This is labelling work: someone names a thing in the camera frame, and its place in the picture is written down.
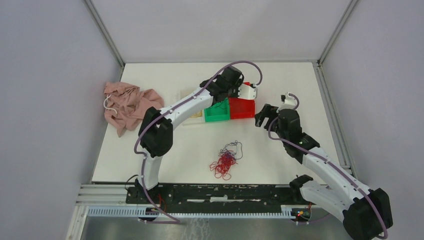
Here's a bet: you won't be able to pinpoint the white cord on cloth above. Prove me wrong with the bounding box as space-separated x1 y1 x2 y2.
103 94 119 117

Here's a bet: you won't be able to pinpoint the green plastic bin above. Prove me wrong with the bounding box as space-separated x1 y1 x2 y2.
203 98 230 122

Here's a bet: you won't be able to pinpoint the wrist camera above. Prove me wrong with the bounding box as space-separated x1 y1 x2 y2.
237 83 258 100
276 92 300 113

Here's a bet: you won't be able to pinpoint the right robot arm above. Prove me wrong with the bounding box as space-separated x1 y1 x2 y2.
254 104 393 240

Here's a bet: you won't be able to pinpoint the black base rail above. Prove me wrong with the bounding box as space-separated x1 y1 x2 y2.
125 181 310 214

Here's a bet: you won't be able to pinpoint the red plastic bin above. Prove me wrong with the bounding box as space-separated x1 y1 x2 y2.
228 82 256 120

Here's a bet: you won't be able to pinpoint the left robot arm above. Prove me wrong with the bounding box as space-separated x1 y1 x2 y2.
134 66 244 204

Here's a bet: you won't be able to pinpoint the red cables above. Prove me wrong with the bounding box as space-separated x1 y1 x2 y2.
209 150 239 181

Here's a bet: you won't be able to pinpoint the clear plastic bin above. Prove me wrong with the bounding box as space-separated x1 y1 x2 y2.
178 87 206 126

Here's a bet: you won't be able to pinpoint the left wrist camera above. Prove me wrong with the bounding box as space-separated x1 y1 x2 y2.
237 83 258 100

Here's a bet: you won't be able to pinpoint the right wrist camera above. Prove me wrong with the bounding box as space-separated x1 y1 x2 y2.
276 92 300 113

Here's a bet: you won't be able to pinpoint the pink cloth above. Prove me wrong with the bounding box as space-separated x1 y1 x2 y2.
103 82 165 138

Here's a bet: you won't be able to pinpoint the white comb cable duct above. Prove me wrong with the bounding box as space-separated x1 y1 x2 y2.
87 206 295 220

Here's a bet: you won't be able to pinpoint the purple cables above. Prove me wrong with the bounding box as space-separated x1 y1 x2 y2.
211 100 244 162

